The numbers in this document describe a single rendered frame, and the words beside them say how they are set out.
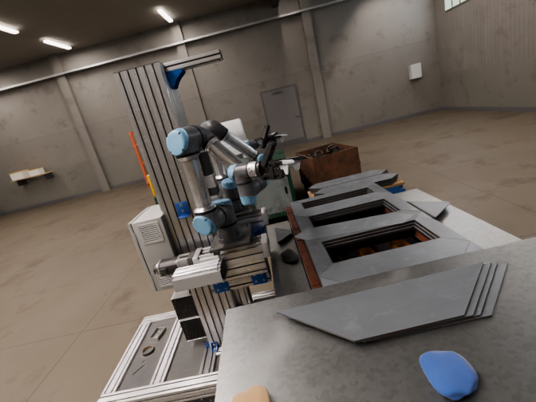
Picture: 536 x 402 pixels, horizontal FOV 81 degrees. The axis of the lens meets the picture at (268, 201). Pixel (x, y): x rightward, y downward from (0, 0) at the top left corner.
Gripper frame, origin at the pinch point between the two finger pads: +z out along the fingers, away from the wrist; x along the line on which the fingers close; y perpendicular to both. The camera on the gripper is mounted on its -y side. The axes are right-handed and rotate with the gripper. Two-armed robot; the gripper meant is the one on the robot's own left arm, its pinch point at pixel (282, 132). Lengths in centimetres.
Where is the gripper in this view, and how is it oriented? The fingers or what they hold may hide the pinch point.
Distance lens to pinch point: 249.7
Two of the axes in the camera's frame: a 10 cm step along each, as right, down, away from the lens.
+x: 4.7, 2.9, -8.4
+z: 8.7, -3.3, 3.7
